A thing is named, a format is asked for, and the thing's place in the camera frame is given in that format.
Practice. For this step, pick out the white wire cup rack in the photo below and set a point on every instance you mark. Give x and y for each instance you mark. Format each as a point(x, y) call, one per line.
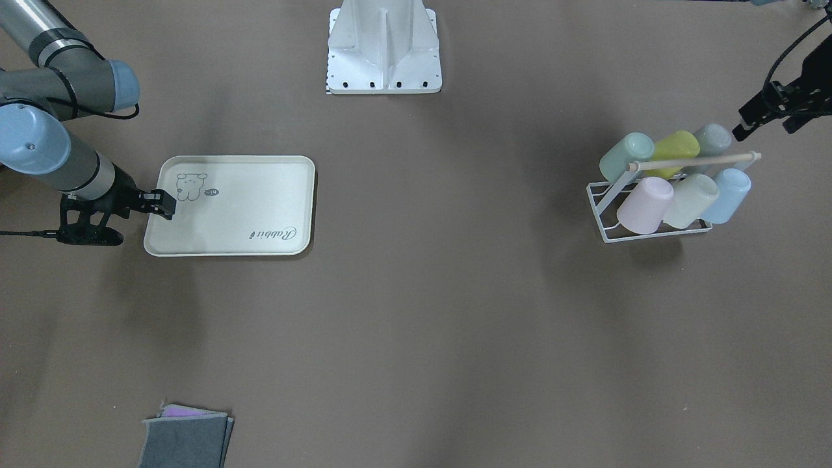
point(605, 198)

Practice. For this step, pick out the yellow plastic cup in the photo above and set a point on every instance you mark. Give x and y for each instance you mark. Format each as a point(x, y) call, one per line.
point(679, 145)

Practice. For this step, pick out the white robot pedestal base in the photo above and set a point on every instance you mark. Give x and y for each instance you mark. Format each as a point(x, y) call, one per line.
point(383, 47)

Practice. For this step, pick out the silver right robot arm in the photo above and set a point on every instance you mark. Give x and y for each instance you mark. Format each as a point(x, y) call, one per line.
point(70, 79)

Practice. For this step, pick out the cream plastic cup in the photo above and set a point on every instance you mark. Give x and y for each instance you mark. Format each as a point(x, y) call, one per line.
point(692, 197)

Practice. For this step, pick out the grey folded cloth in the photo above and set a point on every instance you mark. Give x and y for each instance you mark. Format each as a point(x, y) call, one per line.
point(184, 436)

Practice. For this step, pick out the cream rabbit tray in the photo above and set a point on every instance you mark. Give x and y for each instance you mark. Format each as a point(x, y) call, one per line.
point(235, 206)

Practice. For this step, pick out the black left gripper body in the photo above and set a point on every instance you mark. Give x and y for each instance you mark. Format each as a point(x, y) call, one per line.
point(814, 73)

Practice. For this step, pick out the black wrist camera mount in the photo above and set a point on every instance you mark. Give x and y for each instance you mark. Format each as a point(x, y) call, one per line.
point(84, 222)

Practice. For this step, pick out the grey plastic cup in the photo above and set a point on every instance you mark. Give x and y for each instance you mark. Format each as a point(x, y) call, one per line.
point(713, 139)

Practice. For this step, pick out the green plastic cup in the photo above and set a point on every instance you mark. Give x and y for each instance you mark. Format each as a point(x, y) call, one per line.
point(634, 147)

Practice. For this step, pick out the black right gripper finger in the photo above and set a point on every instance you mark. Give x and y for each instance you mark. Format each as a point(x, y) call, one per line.
point(166, 211)
point(161, 198)

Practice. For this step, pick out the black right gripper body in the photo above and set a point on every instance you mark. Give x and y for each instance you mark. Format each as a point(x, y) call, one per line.
point(121, 194)

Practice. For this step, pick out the pink plastic cup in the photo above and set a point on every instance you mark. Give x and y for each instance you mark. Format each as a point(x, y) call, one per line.
point(643, 210)

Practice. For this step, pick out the light blue plastic cup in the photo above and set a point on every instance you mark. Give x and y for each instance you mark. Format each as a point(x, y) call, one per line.
point(734, 185)

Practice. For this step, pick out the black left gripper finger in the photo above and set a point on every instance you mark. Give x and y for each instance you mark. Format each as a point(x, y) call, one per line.
point(753, 115)

